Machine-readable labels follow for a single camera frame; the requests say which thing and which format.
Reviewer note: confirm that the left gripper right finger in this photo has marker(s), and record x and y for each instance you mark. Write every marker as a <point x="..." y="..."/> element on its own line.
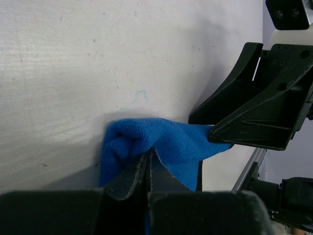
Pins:
<point x="165" y="197"/>

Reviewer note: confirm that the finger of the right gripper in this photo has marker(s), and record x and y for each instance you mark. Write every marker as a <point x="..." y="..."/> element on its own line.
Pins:
<point x="284" y="75"/>
<point x="237" y="89"/>

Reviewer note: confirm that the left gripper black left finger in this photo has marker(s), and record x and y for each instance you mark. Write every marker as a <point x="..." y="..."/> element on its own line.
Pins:
<point x="123" y="207"/>

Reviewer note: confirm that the blue towel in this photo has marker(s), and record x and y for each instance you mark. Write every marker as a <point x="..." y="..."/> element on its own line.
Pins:
<point x="181" y="147"/>

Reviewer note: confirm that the aluminium mounting rail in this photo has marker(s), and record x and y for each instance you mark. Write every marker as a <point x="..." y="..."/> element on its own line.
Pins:
<point x="251" y="170"/>

